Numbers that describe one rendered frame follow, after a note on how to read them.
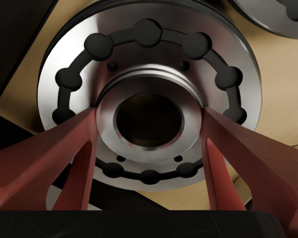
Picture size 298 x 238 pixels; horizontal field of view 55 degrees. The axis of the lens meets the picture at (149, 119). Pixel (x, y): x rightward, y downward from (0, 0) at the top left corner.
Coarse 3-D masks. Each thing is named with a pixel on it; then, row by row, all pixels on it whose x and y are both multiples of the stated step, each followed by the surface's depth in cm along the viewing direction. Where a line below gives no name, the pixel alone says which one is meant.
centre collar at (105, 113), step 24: (144, 72) 11; (168, 72) 12; (120, 96) 12; (168, 96) 12; (192, 96) 12; (96, 120) 13; (192, 120) 12; (120, 144) 13; (144, 144) 14; (168, 144) 13; (192, 144) 13
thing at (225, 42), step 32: (128, 0) 10; (160, 0) 10; (64, 32) 11; (96, 32) 11; (128, 32) 11; (160, 32) 11; (192, 32) 11; (224, 32) 11; (64, 64) 12; (96, 64) 12; (128, 64) 12; (160, 64) 12; (192, 64) 12; (224, 64) 12; (64, 96) 13; (96, 96) 12; (224, 96) 12; (256, 96) 12; (96, 160) 15; (128, 160) 15; (192, 160) 14
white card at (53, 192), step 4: (52, 188) 16; (56, 188) 16; (48, 192) 16; (52, 192) 16; (56, 192) 16; (60, 192) 16; (48, 196) 16; (52, 196) 16; (56, 196) 16; (48, 200) 15; (52, 200) 16; (56, 200) 16; (48, 204) 15; (52, 204) 15; (88, 204) 17; (48, 208) 15; (52, 208) 15; (88, 208) 17; (92, 208) 17; (96, 208) 17
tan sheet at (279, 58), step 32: (64, 0) 13; (224, 0) 13; (256, 32) 14; (32, 64) 15; (288, 64) 15; (0, 96) 16; (32, 96) 16; (160, 96) 16; (288, 96) 16; (32, 128) 18; (256, 128) 17; (288, 128) 17; (160, 192) 21; (192, 192) 21
